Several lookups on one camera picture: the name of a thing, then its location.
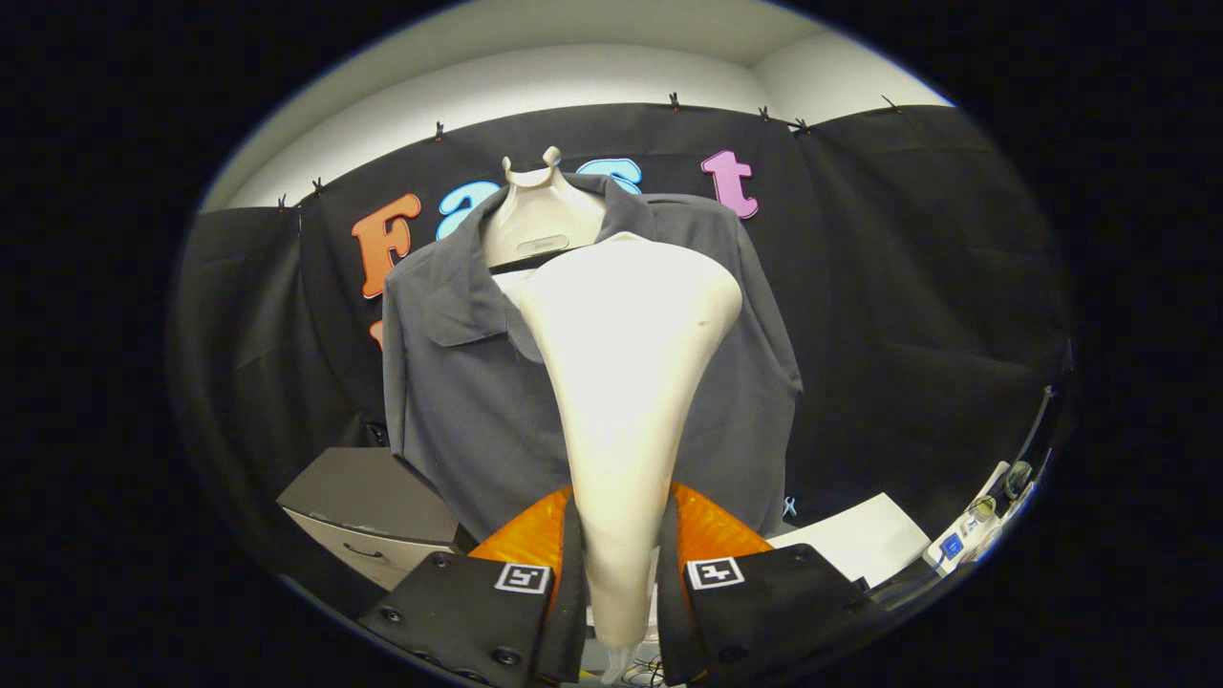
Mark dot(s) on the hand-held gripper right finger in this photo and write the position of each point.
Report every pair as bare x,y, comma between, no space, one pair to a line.
672,612

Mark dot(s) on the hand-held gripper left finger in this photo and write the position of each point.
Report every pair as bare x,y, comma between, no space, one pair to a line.
570,612

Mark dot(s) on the dark grey button shirt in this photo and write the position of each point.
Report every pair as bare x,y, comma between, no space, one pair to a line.
459,411

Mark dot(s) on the white garment steamer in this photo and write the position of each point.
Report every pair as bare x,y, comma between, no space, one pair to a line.
626,382

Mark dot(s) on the grey drawer cabinet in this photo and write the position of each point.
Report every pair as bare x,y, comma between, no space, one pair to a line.
373,497

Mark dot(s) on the small blue display module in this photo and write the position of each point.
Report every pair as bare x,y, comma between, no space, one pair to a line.
951,547

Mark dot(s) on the white side shelf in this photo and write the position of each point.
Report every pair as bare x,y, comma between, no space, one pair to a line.
970,535

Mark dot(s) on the black backdrop cloth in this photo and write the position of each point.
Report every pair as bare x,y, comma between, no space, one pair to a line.
908,306

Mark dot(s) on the white mannequin torso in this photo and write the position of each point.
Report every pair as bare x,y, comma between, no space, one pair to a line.
540,215

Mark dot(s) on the row of black backdrop clips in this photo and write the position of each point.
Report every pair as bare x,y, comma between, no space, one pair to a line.
674,101

